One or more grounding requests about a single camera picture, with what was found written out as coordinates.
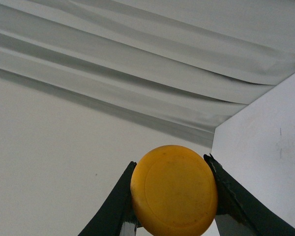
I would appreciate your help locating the yellow push button switch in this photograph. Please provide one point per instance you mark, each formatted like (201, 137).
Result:
(174, 192)

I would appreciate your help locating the white curtain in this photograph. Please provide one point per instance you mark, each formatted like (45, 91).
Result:
(186, 65)

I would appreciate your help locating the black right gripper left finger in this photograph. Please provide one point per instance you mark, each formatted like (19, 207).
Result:
(116, 216)

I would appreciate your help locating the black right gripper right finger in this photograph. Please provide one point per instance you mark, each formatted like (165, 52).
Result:
(239, 213)

